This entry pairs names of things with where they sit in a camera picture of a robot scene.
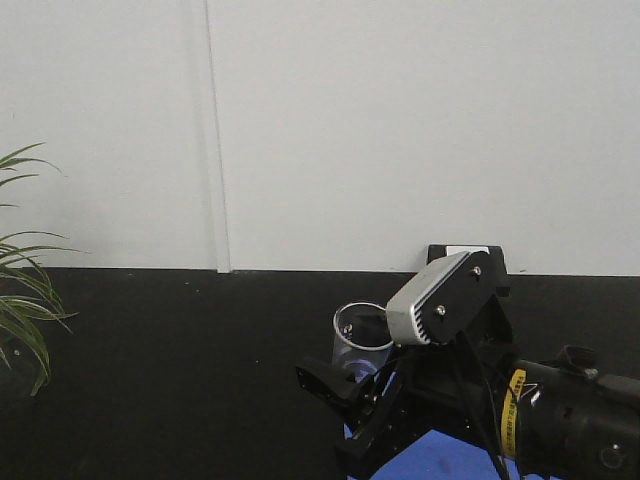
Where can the blue plastic tray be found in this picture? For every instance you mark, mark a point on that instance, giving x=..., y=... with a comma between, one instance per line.
x=438, y=456

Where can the clear glass beaker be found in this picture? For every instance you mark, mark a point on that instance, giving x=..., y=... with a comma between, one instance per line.
x=362, y=342

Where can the green potted plant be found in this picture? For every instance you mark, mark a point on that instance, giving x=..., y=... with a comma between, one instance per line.
x=31, y=300

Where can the white wall power socket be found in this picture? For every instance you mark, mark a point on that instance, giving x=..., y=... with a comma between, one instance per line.
x=436, y=251

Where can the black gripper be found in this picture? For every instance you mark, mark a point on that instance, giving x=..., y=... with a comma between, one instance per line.
x=460, y=388

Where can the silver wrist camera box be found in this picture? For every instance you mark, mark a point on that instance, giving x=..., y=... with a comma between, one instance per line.
x=442, y=299

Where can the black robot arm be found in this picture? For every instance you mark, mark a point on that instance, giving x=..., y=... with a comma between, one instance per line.
x=554, y=419

